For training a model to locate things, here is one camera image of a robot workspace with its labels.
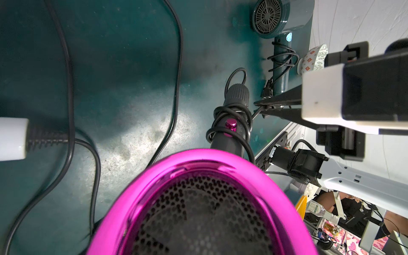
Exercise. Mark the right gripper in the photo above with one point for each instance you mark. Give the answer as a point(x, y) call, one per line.
point(344, 142)

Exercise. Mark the green hair dryer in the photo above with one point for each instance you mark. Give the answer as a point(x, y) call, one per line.
point(277, 20)

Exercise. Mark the black hair dryer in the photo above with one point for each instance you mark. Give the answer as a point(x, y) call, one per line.
point(206, 201)

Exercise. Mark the white hair dryer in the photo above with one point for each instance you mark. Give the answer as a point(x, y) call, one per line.
point(13, 138)

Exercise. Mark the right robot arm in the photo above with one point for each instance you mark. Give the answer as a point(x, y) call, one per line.
point(381, 191)

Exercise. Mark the green table mat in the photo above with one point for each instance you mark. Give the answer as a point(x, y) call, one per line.
point(124, 57)

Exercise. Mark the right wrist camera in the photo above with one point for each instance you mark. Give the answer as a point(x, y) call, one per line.
point(368, 95)

